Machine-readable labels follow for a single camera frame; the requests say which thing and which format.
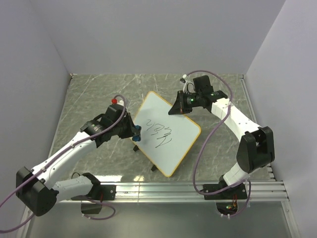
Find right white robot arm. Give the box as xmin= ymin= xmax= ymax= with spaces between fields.
xmin=168 ymin=75 xmax=275 ymax=198

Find black board stand foot left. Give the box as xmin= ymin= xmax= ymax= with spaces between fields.
xmin=133 ymin=145 xmax=139 ymax=152

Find aluminium rail frame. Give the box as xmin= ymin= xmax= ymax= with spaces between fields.
xmin=16 ymin=74 xmax=302 ymax=238

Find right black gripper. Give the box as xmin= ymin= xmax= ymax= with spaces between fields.
xmin=169 ymin=90 xmax=202 ymax=116

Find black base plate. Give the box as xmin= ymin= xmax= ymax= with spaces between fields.
xmin=202 ymin=183 xmax=248 ymax=201
xmin=71 ymin=184 xmax=116 ymax=202

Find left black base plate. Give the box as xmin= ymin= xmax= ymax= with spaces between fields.
xmin=71 ymin=184 xmax=116 ymax=202

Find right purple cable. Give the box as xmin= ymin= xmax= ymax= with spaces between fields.
xmin=182 ymin=69 xmax=253 ymax=218

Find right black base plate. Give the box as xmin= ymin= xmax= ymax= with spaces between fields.
xmin=202 ymin=183 xmax=248 ymax=201

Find white board with yellow frame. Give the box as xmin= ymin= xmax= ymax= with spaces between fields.
xmin=134 ymin=91 xmax=202 ymax=177

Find blue whiteboard eraser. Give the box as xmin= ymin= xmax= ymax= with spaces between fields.
xmin=132 ymin=125 xmax=142 ymax=142

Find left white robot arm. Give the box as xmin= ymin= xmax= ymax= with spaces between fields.
xmin=16 ymin=101 xmax=141 ymax=216

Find black board stand foot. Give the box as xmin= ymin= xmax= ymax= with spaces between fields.
xmin=151 ymin=165 xmax=157 ymax=172
xmin=133 ymin=145 xmax=139 ymax=152

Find black board stand foot right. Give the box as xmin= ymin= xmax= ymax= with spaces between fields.
xmin=151 ymin=165 xmax=157 ymax=172

